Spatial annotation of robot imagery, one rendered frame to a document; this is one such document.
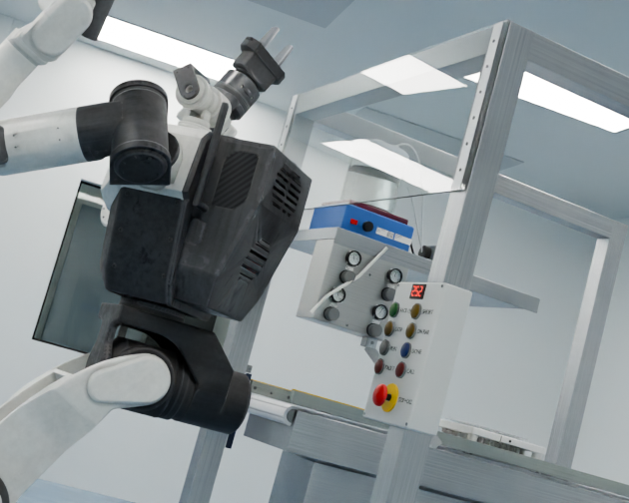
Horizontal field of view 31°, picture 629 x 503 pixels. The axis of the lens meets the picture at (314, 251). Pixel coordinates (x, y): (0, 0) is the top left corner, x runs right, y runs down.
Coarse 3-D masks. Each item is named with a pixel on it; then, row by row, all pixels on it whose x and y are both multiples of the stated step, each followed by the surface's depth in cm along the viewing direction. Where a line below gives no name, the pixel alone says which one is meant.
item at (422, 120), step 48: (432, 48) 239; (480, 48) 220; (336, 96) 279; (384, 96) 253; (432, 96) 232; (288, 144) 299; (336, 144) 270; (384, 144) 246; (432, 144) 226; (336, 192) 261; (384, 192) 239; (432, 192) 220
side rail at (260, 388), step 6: (252, 384) 293; (258, 384) 294; (264, 384) 294; (252, 390) 293; (258, 390) 294; (264, 390) 294; (270, 390) 295; (276, 390) 296; (282, 390) 297; (288, 390) 297; (270, 396) 295; (276, 396) 296; (282, 396) 297; (288, 396) 297; (288, 402) 297; (330, 414) 303; (546, 474) 332
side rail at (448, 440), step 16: (304, 400) 270; (320, 400) 272; (352, 416) 275; (464, 448) 288; (480, 448) 290; (496, 448) 293; (512, 464) 295; (528, 464) 297; (544, 464) 299; (576, 480) 303; (592, 480) 305; (608, 480) 308
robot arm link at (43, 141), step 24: (0, 120) 180; (24, 120) 179; (48, 120) 178; (72, 120) 177; (0, 144) 177; (24, 144) 177; (48, 144) 177; (72, 144) 177; (0, 168) 179; (24, 168) 180; (48, 168) 181
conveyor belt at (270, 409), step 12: (252, 396) 292; (252, 408) 288; (264, 408) 281; (276, 408) 274; (288, 408) 270; (300, 408) 271; (276, 420) 275; (336, 420) 275; (384, 432) 281; (468, 456) 291; (516, 468) 297; (552, 480) 302; (600, 492) 308
